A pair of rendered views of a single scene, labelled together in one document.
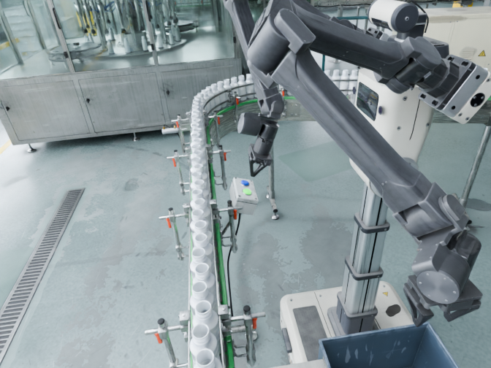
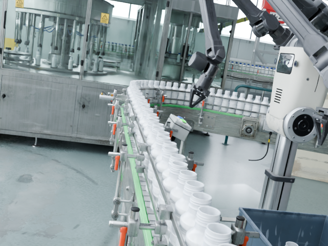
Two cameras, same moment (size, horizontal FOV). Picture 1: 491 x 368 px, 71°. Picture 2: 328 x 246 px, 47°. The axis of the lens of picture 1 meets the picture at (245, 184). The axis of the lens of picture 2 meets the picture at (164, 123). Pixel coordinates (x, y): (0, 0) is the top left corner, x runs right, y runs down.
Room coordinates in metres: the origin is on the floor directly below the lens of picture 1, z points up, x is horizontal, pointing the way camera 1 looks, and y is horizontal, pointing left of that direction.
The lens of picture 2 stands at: (-0.59, 0.21, 1.40)
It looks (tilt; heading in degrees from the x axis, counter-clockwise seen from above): 11 degrees down; 355
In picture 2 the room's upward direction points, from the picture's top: 9 degrees clockwise
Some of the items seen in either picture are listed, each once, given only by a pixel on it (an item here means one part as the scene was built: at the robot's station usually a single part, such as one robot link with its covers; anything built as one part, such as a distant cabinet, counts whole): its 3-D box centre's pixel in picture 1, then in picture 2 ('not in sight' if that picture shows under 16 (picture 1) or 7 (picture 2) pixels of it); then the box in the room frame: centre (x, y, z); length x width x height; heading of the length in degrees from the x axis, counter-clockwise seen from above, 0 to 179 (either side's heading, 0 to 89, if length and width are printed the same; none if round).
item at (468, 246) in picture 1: (455, 253); not in sight; (0.39, -0.33, 1.39); 0.07 x 0.06 x 0.07; 136
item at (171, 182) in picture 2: not in sight; (174, 198); (0.21, 0.09, 1.08); 0.06 x 0.06 x 0.17
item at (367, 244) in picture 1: (364, 255); (271, 214); (1.03, -0.48, 0.74); 0.11 x 0.11 x 0.40; 5
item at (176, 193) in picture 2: not in sight; (181, 210); (0.15, 0.08, 1.08); 0.06 x 0.06 x 0.17
